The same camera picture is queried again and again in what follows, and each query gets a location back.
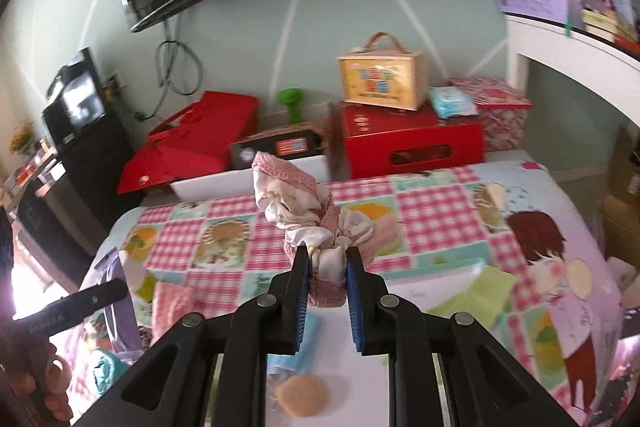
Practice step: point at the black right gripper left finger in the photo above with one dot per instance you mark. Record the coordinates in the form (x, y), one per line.
(211, 371)

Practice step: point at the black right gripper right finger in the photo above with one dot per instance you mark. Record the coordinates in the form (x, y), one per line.
(442, 372)

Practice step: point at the light green cloth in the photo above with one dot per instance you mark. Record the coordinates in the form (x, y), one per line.
(485, 298)

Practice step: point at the leopard print scrunchie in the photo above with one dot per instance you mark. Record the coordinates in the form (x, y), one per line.
(145, 336)

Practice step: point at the person's left hand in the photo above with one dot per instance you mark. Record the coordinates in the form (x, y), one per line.
(56, 402)

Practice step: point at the pink white striped towel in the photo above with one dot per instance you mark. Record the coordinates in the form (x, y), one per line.
(170, 302)

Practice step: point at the teal plastic bag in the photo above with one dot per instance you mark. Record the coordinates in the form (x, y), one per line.
(106, 369)

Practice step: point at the mint green white box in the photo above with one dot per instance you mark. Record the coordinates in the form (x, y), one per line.
(358, 385)

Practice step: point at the beige round powder puff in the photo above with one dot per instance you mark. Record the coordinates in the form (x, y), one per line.
(302, 395)

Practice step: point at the purple wipes packet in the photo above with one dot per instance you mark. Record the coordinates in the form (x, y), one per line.
(108, 275)

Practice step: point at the pink checkered tablecloth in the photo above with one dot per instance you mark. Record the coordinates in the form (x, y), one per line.
(563, 317)

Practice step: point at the black cabinet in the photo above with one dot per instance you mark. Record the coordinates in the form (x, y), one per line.
(82, 206)

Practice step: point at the white long tray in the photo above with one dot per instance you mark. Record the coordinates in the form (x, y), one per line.
(240, 182)

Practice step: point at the red flat gift box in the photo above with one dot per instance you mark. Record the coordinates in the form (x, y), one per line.
(159, 163)

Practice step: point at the yellow flower bouquet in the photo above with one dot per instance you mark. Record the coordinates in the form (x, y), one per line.
(23, 139)

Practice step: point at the black carton with label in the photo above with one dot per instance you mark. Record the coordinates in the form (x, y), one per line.
(288, 142)

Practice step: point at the pink patterned storage box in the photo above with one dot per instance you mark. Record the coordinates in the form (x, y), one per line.
(503, 110)

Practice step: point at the blue wet wipes pack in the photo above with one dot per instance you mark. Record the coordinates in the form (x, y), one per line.
(449, 102)

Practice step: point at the small black monitor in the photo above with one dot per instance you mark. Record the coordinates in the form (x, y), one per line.
(74, 99)

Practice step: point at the green dumbbell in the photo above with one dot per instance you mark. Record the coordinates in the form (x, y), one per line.
(290, 99)

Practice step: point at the white desk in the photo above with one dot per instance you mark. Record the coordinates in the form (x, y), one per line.
(597, 66)

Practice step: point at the red box with handle slot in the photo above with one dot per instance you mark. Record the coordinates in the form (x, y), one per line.
(379, 141)

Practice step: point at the yellow handled gift box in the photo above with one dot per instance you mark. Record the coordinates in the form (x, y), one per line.
(384, 73)

